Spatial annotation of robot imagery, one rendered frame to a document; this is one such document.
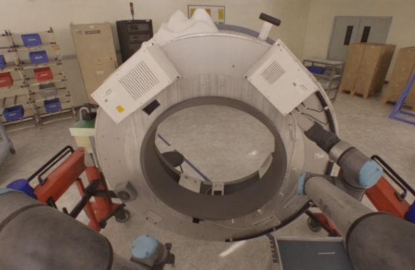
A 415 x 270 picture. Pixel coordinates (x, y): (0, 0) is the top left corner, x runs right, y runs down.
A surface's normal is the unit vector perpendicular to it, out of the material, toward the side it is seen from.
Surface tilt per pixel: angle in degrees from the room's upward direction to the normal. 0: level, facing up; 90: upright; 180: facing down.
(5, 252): 50
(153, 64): 90
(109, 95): 90
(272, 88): 90
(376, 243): 54
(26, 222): 18
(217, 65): 90
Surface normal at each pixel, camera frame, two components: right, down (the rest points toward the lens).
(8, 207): 0.02, -0.92
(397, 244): -0.66, -0.65
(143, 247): -0.14, -0.69
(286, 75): -0.07, 0.47
